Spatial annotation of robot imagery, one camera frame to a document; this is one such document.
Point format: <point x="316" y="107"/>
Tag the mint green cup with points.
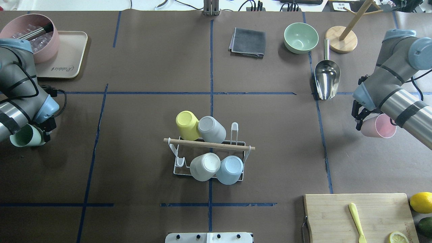
<point x="28" y="136"/>

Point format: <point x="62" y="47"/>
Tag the whole lemon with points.
<point x="421" y="202"/>

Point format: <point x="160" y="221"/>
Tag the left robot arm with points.
<point x="26" y="101"/>

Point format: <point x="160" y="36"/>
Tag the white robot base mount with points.
<point x="210" y="237"/>

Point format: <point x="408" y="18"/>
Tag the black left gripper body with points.
<point x="49" y="125"/>

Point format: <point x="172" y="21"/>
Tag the steel scoop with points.
<point x="327" y="75"/>

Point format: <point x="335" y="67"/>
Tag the wooden mug tree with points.
<point x="343" y="39"/>

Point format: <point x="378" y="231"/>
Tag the steel tongs handle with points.
<point x="38" y="32"/>

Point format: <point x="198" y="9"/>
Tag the light blue cup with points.
<point x="230" y="170"/>

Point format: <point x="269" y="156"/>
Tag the grey folded cloth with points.
<point x="248" y="42"/>

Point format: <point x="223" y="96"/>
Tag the pink bowl with ice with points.
<point x="43" y="47"/>

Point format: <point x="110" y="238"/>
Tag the lemon slice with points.
<point x="397" y="237"/>

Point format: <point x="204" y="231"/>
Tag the pink cup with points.
<point x="378" y="126"/>

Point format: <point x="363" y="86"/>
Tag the avocado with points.
<point x="425" y="227"/>

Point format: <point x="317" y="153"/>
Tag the grey cup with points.
<point x="211" y="130"/>

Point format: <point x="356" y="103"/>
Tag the cream white cup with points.
<point x="205" y="166"/>

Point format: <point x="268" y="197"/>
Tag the beige tray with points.
<point x="67" y="62"/>

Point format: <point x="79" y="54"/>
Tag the aluminium frame post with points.
<point x="211" y="8"/>

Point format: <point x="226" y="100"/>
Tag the wooden cutting board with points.
<point x="330" y="220"/>

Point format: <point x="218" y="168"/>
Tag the yellow cup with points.
<point x="187" y="124"/>

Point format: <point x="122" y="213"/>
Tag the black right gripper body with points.
<point x="358" y="113"/>

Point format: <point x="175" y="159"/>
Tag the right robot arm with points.
<point x="401" y="56"/>

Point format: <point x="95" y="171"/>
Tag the mint green bowl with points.
<point x="300" y="38"/>

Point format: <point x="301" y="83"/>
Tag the white wire cup rack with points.
<point x="230" y="146"/>

